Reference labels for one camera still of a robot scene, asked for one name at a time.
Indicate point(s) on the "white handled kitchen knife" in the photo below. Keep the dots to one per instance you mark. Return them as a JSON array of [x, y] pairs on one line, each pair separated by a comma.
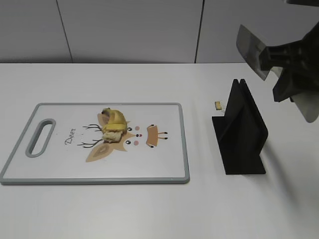
[[250, 47]]

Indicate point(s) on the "small yellow banana crumb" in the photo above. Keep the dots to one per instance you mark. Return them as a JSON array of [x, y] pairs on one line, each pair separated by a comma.
[[218, 105]]

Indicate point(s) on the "cut banana slice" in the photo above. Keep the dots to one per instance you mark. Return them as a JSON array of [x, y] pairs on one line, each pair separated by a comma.
[[112, 136]]

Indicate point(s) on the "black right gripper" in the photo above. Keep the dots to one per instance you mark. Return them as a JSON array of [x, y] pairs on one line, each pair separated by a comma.
[[301, 56]]

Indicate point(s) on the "white deer cutting board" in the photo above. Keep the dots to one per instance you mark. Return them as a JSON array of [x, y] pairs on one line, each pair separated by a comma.
[[62, 144]]

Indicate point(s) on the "yellow banana piece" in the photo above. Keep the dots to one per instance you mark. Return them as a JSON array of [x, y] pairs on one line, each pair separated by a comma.
[[116, 121]]

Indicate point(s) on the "black knife stand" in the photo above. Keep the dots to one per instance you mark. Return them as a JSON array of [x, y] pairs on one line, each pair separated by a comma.
[[241, 133]]

